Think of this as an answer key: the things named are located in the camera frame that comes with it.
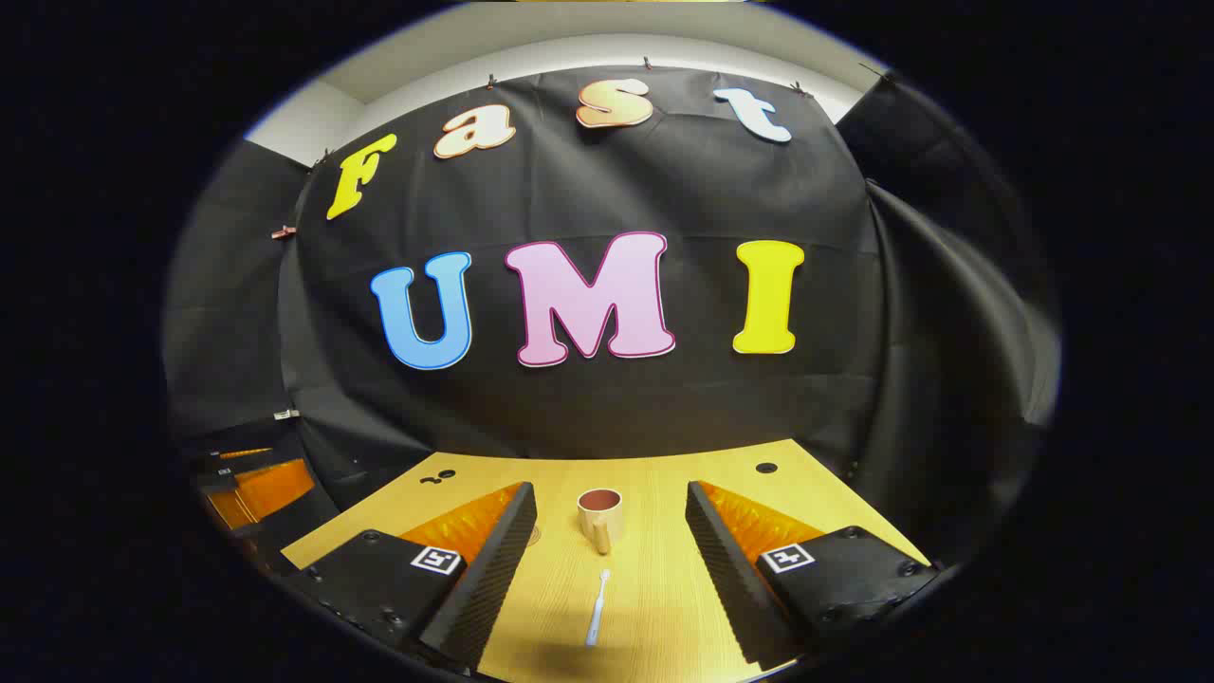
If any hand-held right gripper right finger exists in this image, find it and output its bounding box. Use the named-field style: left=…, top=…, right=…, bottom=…
left=685, top=479, right=942, bottom=667

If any white toothbrush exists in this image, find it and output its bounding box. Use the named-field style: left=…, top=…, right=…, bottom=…
left=584, top=569, right=612, bottom=648

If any beige cup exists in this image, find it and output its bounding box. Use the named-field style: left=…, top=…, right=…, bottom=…
left=577, top=488, right=625, bottom=555

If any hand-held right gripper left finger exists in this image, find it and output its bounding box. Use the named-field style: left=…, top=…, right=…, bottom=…
left=283, top=480, right=540, bottom=671

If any black backdrop cloth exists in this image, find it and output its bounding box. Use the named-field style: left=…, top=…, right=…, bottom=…
left=163, top=65, right=1061, bottom=570

